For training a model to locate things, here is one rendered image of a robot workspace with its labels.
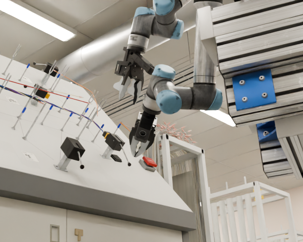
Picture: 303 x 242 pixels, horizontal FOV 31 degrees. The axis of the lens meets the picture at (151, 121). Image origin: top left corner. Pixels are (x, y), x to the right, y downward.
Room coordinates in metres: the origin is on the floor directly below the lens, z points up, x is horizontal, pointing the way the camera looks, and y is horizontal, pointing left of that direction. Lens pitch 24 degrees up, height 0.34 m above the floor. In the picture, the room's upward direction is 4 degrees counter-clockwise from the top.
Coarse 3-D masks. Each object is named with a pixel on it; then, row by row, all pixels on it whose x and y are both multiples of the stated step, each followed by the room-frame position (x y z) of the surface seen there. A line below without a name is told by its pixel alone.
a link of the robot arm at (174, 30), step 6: (156, 24) 1.69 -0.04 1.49; (174, 24) 1.67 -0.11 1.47; (180, 24) 1.68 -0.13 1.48; (156, 30) 1.71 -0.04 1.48; (162, 30) 1.69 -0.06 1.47; (168, 30) 1.69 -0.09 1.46; (174, 30) 1.69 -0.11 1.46; (180, 30) 1.70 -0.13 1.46; (162, 36) 1.73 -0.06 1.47; (168, 36) 1.72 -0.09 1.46; (174, 36) 1.72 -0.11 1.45; (180, 36) 1.73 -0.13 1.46
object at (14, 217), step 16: (0, 208) 1.45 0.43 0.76; (16, 208) 1.49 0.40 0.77; (32, 208) 1.53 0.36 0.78; (48, 208) 1.57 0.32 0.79; (0, 224) 1.45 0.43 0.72; (16, 224) 1.49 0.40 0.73; (32, 224) 1.53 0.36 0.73; (48, 224) 1.57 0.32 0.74; (64, 224) 1.62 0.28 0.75; (0, 240) 1.46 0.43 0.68; (16, 240) 1.49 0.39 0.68; (32, 240) 1.53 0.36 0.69; (48, 240) 1.57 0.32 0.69; (64, 240) 1.62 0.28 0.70
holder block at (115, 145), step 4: (108, 136) 1.88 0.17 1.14; (112, 136) 1.87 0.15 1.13; (116, 136) 1.89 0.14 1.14; (108, 140) 1.89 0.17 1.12; (112, 140) 1.88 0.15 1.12; (116, 140) 1.86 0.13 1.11; (120, 140) 1.88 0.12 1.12; (108, 144) 1.89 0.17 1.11; (112, 144) 1.88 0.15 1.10; (116, 144) 1.87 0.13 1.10; (124, 144) 1.90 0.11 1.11; (112, 148) 1.88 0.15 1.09; (116, 148) 1.89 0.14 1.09; (120, 148) 1.90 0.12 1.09
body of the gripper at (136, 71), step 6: (126, 48) 1.77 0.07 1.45; (132, 48) 1.74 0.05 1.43; (138, 48) 1.74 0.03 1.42; (126, 54) 1.78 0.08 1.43; (132, 54) 1.79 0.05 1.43; (120, 60) 1.80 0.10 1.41; (126, 60) 1.78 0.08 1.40; (132, 60) 1.77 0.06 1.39; (120, 66) 1.78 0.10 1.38; (126, 66) 1.77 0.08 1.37; (132, 66) 1.76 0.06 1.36; (138, 66) 1.78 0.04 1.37; (114, 72) 1.80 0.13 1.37; (120, 72) 1.79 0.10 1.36; (132, 72) 1.77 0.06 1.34; (138, 72) 1.79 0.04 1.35; (132, 78) 1.78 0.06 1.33; (138, 78) 1.80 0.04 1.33
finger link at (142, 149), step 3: (147, 141) 1.80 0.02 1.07; (141, 144) 1.81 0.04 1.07; (144, 144) 1.81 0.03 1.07; (147, 144) 1.81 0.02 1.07; (141, 147) 1.82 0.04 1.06; (144, 147) 1.82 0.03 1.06; (138, 150) 1.84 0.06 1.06; (141, 150) 1.83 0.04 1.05; (144, 150) 1.83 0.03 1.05; (138, 153) 1.84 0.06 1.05; (141, 153) 1.84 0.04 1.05; (135, 156) 1.86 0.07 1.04; (138, 156) 1.86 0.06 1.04
